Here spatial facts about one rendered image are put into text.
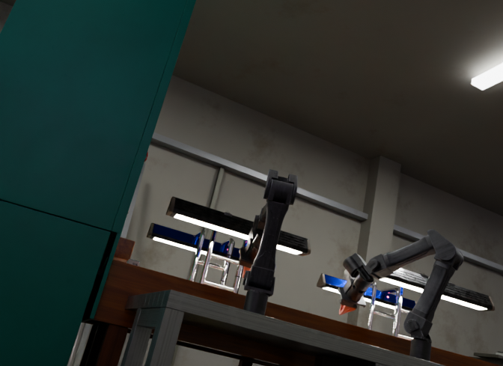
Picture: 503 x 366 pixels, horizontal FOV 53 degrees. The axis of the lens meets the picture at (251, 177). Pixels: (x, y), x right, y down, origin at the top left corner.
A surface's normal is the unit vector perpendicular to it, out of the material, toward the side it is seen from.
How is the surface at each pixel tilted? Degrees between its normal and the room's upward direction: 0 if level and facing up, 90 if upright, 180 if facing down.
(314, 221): 90
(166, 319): 90
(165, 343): 90
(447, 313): 90
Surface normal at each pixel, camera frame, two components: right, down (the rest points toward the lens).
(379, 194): 0.41, -0.24
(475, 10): -0.22, 0.91
